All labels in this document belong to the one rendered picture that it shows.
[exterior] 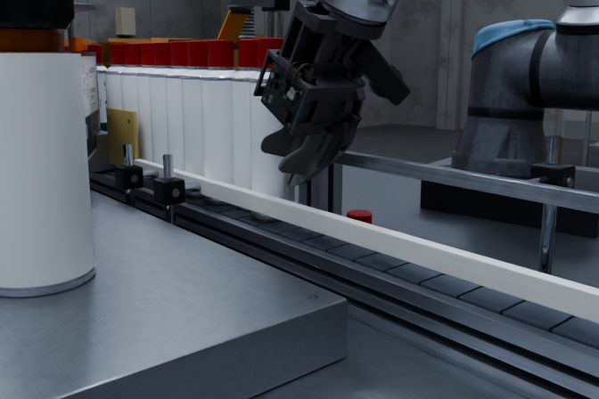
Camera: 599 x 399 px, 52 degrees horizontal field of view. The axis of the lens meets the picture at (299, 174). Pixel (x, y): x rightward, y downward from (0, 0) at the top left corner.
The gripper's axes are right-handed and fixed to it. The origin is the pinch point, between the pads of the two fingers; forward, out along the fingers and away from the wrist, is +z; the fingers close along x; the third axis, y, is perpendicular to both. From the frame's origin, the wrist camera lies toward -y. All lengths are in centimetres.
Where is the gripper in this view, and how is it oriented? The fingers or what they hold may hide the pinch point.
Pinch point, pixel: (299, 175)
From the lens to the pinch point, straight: 68.8
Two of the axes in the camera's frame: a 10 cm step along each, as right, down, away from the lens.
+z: -3.2, 7.8, 5.4
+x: 5.5, 6.2, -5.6
